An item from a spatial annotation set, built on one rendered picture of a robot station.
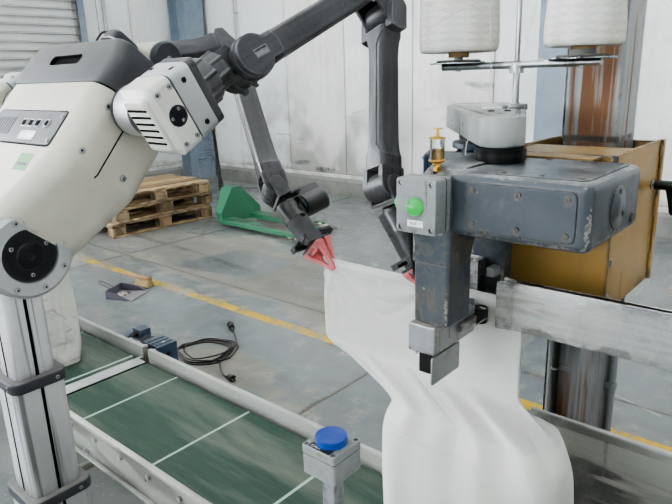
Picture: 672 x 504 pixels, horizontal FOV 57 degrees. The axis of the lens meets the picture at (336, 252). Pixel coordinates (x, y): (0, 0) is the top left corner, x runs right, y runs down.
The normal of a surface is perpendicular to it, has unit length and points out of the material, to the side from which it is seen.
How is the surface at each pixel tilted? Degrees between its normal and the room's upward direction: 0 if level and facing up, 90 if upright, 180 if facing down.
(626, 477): 90
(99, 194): 115
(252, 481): 0
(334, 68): 90
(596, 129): 90
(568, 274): 90
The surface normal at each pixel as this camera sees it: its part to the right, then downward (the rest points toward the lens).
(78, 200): 0.41, 0.62
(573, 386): -0.65, 0.22
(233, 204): 0.73, -0.09
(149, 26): 0.76, 0.16
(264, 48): 0.56, -0.14
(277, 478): -0.03, -0.96
